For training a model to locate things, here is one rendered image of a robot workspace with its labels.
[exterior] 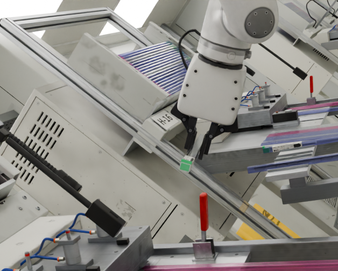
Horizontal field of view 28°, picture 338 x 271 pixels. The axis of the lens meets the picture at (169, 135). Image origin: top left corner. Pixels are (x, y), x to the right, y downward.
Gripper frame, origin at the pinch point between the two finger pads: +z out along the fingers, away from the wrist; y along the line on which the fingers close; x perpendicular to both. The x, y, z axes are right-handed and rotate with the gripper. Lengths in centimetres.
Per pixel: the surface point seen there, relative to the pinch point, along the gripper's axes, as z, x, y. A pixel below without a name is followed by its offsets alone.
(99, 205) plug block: -3.4, 38.4, 8.1
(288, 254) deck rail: 9.3, 11.8, -18.6
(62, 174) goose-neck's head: 5.1, 15.3, 18.6
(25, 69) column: 86, -280, 124
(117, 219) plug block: -2.6, 38.7, 5.7
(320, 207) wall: 219, -518, -118
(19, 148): -6.6, 36.1, 19.5
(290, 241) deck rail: 7.3, 11.1, -18.4
